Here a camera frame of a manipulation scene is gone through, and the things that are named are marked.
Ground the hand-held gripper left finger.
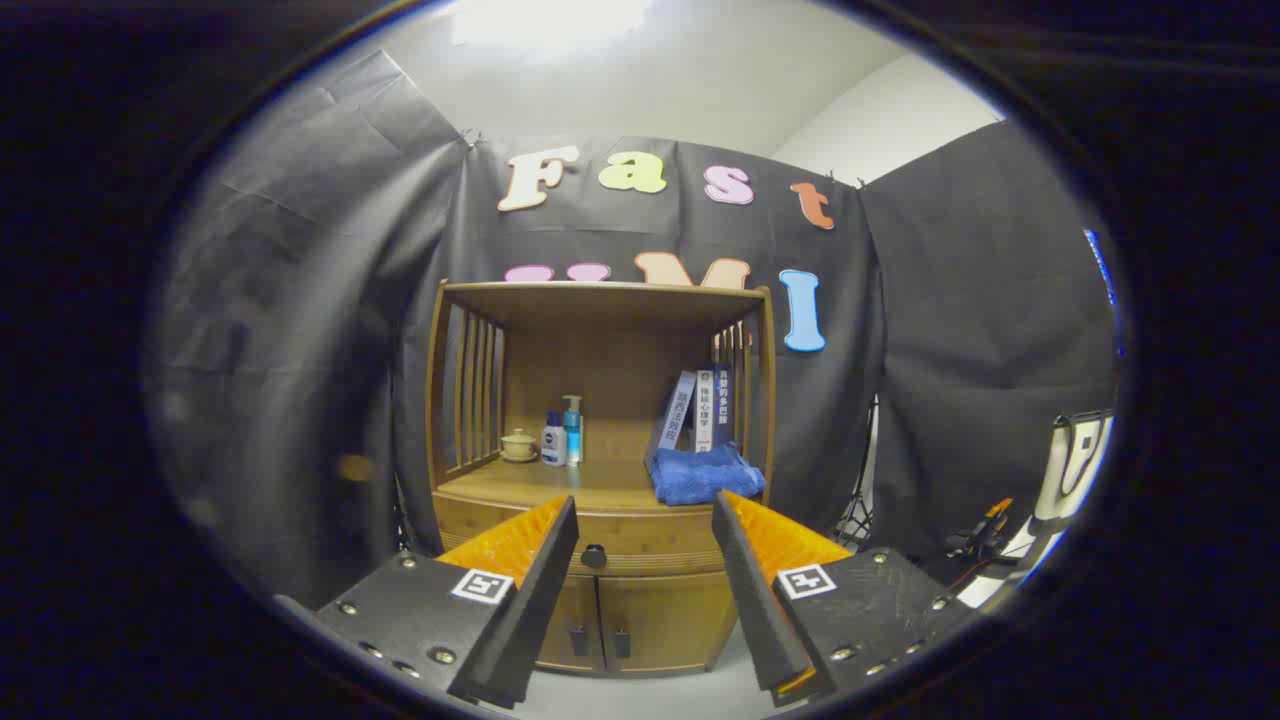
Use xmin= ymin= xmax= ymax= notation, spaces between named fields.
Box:
xmin=275 ymin=495 xmax=581 ymax=711

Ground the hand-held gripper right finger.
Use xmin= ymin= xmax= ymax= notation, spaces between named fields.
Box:
xmin=711 ymin=489 xmax=986 ymax=709

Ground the wooden drawer with black knob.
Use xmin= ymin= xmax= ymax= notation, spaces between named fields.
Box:
xmin=435 ymin=495 xmax=741 ymax=579

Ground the narrow wooden cabinet door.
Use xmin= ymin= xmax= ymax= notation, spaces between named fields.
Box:
xmin=535 ymin=575 xmax=606 ymax=673

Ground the wide wooden cabinet door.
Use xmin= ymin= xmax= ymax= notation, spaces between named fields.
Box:
xmin=598 ymin=570 xmax=739 ymax=676

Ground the wooden cabinet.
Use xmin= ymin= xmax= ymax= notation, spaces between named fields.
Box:
xmin=425 ymin=280 xmax=778 ymax=679

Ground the blue folded towel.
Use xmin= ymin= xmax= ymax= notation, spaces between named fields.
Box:
xmin=648 ymin=443 xmax=767 ymax=507

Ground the black tripod stand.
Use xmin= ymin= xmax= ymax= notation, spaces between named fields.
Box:
xmin=835 ymin=400 xmax=881 ymax=546

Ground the white book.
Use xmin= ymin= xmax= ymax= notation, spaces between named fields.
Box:
xmin=695 ymin=369 xmax=717 ymax=453

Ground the dark blue book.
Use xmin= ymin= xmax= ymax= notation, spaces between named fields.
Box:
xmin=712 ymin=362 xmax=736 ymax=448

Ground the black device with orange part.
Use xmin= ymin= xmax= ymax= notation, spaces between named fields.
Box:
xmin=945 ymin=497 xmax=1016 ymax=561

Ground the white table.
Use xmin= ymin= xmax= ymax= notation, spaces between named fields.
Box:
xmin=925 ymin=500 xmax=1066 ymax=613

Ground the white tote bag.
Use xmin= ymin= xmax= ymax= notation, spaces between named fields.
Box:
xmin=1032 ymin=410 xmax=1114 ymax=523

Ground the black backdrop cloth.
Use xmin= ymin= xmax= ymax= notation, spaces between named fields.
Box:
xmin=150 ymin=50 xmax=1121 ymax=611

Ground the blue monitor screen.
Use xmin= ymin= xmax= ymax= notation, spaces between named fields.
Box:
xmin=1083 ymin=228 xmax=1119 ymax=306

